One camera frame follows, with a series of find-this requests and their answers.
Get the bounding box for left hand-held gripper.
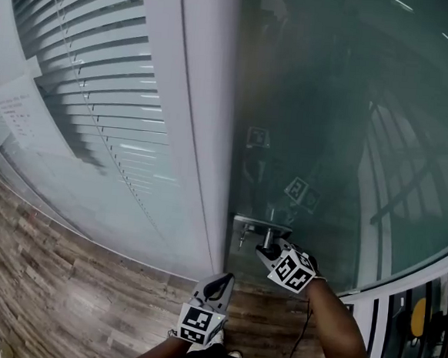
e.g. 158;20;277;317
175;269;237;350

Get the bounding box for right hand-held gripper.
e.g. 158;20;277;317
252;236;322;296

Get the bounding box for silver door handle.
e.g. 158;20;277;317
229;212;295;260

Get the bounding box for frosted glass door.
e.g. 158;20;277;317
218;0;448;302

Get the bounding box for person's right forearm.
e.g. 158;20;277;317
301;276;376;358

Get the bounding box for person's left forearm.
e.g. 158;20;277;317
121;331;194;358

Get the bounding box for small keys in lock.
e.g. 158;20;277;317
236;222;251;253

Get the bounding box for yellow round object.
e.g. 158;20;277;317
408;296;430;339

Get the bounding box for glass balustrade with black posts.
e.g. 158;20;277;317
333;256;448;358

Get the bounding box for glass partition with white blinds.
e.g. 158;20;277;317
0;0;208;257

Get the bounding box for white paper notice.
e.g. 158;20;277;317
0;0;51;162

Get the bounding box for thin black cable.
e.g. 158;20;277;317
286;295;316;358

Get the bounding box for white door frame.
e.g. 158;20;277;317
118;0;249;278

